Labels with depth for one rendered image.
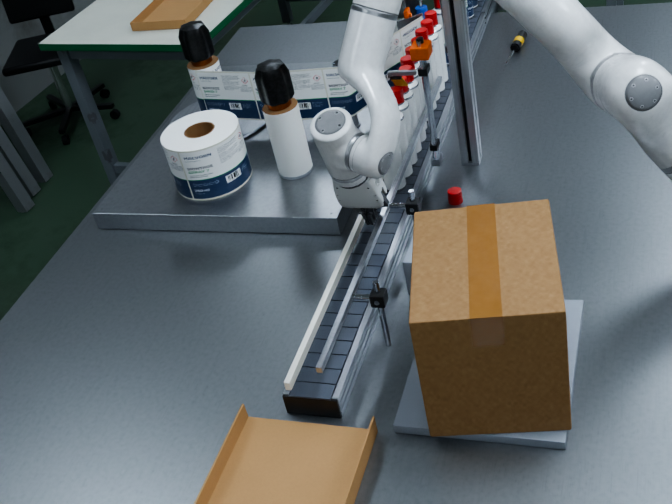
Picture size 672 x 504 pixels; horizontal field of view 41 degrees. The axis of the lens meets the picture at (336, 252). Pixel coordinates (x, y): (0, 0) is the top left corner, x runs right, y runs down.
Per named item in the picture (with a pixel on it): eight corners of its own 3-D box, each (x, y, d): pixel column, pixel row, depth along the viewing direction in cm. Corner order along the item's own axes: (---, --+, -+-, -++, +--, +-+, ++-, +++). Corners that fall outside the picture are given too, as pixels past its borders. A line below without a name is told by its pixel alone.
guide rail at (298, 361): (414, 99, 245) (413, 92, 244) (418, 98, 245) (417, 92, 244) (285, 390, 167) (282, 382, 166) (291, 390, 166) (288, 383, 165)
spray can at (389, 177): (387, 180, 219) (373, 106, 206) (408, 180, 217) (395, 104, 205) (383, 193, 215) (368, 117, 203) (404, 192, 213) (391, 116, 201)
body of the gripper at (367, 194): (377, 155, 184) (390, 187, 193) (330, 155, 188) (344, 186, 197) (370, 185, 181) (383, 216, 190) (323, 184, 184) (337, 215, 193)
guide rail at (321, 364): (438, 80, 240) (437, 75, 239) (442, 80, 239) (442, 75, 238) (317, 372, 161) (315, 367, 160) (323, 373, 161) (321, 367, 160)
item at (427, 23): (428, 85, 253) (419, 17, 241) (447, 85, 251) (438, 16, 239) (424, 95, 249) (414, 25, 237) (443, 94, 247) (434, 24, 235)
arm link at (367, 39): (438, 26, 168) (394, 181, 177) (368, 7, 176) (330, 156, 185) (414, 21, 161) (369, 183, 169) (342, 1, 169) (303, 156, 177)
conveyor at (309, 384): (456, 24, 290) (454, 13, 288) (482, 23, 288) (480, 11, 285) (292, 410, 170) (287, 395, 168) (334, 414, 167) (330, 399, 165)
